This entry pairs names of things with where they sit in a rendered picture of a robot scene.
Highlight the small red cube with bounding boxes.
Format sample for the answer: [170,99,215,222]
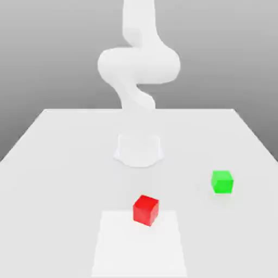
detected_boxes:
[132,194,160,227]

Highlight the small green cube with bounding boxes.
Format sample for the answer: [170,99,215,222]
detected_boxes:
[211,170,235,194]

